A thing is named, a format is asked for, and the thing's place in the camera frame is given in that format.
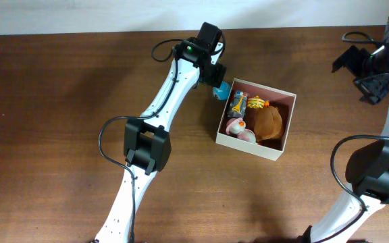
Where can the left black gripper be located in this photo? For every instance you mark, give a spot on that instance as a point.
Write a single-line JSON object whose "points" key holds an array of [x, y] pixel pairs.
{"points": [[213, 75]]}

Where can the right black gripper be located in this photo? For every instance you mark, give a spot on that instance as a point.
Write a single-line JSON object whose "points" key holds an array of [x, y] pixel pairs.
{"points": [[356, 64]]}

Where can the blue ball toy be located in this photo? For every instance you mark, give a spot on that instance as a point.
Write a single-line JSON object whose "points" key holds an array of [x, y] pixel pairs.
{"points": [[222, 93]]}

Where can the grey red toy truck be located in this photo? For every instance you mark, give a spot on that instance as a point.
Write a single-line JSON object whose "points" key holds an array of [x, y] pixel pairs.
{"points": [[238, 104]]}

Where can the yellow round plastic toy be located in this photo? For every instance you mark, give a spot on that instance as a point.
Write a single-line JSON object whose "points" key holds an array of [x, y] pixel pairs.
{"points": [[256, 103]]}

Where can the pink white duck toy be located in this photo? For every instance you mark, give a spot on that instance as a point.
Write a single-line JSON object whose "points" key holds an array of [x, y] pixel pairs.
{"points": [[237, 127]]}

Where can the brown plush bear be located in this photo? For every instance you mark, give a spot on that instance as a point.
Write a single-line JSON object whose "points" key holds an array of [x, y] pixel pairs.
{"points": [[268, 123]]}

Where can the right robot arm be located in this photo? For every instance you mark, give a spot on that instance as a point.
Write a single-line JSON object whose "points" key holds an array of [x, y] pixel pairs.
{"points": [[366, 188]]}

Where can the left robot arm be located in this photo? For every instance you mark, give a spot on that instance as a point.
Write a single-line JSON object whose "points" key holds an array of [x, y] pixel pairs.
{"points": [[147, 144]]}

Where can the white cardboard box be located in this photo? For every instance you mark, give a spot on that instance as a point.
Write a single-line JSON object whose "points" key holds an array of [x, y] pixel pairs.
{"points": [[283, 99]]}

